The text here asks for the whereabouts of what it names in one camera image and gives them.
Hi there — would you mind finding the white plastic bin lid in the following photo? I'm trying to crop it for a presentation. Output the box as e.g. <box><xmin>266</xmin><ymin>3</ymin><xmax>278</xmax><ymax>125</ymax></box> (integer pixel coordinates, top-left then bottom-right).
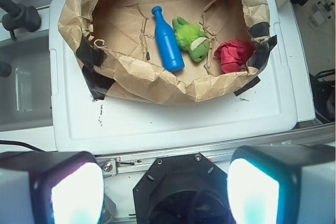
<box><xmin>49</xmin><ymin>0</ymin><xmax>298</xmax><ymax>154</ymax></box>

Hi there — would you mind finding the aluminium extrusion rail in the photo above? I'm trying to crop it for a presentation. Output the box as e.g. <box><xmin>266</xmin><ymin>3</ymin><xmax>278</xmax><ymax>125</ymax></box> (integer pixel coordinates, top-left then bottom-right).
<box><xmin>96</xmin><ymin>122</ymin><xmax>335</xmax><ymax>177</ymax></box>

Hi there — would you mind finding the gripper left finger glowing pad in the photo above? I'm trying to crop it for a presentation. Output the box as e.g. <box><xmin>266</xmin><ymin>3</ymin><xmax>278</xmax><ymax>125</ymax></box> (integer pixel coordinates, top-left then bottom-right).
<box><xmin>1</xmin><ymin>151</ymin><xmax>104</xmax><ymax>223</ymax></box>

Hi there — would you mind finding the black clamp knob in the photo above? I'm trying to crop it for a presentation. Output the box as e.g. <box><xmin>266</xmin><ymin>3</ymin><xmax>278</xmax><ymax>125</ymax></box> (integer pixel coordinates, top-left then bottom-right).
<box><xmin>1</xmin><ymin>0</ymin><xmax>41</xmax><ymax>41</ymax></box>

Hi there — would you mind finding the black cable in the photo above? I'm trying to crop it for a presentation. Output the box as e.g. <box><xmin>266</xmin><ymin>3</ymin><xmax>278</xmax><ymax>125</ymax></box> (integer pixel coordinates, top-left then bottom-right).
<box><xmin>0</xmin><ymin>140</ymin><xmax>44</xmax><ymax>153</ymax></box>

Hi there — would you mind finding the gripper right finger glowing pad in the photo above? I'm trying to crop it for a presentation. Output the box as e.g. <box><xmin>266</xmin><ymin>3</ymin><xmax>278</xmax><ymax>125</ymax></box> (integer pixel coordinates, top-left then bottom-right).
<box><xmin>227</xmin><ymin>144</ymin><xmax>335</xmax><ymax>223</ymax></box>

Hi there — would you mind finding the green plush frog toy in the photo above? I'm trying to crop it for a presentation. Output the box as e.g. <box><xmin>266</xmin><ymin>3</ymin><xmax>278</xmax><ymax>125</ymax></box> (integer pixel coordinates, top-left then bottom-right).
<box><xmin>172</xmin><ymin>17</ymin><xmax>210</xmax><ymax>63</ymax></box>

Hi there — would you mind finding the black octagonal mount plate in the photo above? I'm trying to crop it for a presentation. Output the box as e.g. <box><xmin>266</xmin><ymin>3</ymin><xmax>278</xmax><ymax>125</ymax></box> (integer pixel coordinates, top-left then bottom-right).
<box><xmin>133</xmin><ymin>153</ymin><xmax>235</xmax><ymax>223</ymax></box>

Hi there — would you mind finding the blue toy bottle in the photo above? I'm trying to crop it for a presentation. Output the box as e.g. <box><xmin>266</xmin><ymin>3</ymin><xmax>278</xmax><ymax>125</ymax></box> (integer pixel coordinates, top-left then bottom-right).
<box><xmin>151</xmin><ymin>6</ymin><xmax>185</xmax><ymax>73</ymax></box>

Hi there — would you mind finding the black cables bundle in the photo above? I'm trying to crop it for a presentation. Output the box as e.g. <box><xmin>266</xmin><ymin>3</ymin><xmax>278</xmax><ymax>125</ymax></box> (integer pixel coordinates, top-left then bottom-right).
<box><xmin>309</xmin><ymin>69</ymin><xmax>336</xmax><ymax>124</ymax></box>

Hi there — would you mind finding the crumpled red paper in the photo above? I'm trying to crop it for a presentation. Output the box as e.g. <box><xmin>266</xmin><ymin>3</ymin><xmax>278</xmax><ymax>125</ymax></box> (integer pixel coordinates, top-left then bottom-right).
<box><xmin>214</xmin><ymin>40</ymin><xmax>255</xmax><ymax>73</ymax></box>

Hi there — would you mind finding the clear plastic container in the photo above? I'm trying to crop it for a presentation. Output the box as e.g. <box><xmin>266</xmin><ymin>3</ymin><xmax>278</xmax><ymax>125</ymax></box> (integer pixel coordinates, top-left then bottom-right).
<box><xmin>1</xmin><ymin>35</ymin><xmax>53</xmax><ymax>132</ymax></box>

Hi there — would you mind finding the white power adapter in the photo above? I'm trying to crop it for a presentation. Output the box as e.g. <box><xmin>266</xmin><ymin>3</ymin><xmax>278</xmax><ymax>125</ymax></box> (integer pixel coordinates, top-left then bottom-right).
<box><xmin>311</xmin><ymin>1</ymin><xmax>333</xmax><ymax>26</ymax></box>

